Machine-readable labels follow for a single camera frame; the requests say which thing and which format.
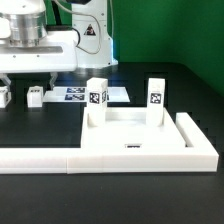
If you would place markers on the white L-shaped obstacle fence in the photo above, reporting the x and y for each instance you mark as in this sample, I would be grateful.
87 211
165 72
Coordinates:
198 155

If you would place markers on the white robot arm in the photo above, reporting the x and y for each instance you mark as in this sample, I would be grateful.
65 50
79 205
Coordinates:
26 22

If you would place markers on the white marker sheet with tags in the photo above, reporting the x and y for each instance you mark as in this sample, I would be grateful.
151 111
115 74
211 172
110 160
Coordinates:
79 94

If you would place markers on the white square table top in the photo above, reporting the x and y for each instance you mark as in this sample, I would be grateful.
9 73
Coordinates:
126 127

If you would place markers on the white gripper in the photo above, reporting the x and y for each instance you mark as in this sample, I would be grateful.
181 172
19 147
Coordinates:
55 53

